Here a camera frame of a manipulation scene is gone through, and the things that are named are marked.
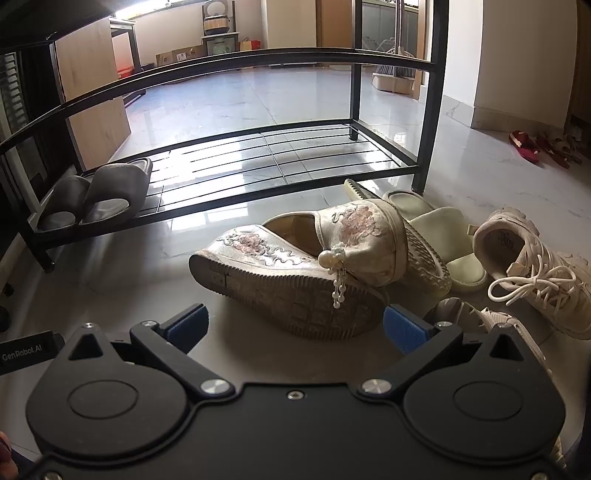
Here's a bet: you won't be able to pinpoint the black frame table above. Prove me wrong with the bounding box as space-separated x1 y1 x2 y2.
109 15 147 100

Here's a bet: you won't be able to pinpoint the cream slipper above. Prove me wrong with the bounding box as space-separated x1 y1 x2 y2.
344 178 385 204
382 189 491 292

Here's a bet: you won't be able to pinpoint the white sneaker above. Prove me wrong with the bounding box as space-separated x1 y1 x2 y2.
424 296 566 467
472 208 591 341

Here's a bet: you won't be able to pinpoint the black metal shoe rack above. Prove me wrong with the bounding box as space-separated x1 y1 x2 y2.
0 0 451 273

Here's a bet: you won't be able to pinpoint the grey slipper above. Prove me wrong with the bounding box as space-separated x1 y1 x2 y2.
78 157 154 227
36 175 93 234

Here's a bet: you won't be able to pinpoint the stand with round appliance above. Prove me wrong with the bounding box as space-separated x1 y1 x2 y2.
200 0 242 57

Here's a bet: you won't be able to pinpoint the embroidered cream shoe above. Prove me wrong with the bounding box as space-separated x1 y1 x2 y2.
188 208 389 343
318 198 454 297

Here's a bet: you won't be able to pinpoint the broom and dustpan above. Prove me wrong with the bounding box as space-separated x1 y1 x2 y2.
370 34 419 95

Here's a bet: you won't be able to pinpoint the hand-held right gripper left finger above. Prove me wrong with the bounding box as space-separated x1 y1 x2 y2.
69 303 234 400

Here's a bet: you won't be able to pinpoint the wooden door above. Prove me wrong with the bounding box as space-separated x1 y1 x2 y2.
316 0 354 48

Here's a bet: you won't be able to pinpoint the wooden cabinet panel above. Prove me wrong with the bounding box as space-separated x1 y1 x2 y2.
50 16 133 171

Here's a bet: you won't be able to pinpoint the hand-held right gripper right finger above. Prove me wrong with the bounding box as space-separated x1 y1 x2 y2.
355 304 527 397

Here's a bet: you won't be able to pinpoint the cardboard boxes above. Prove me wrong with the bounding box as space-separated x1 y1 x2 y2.
156 45 207 69

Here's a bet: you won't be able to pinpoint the red slipper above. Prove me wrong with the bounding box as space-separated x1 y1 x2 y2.
509 130 542 164

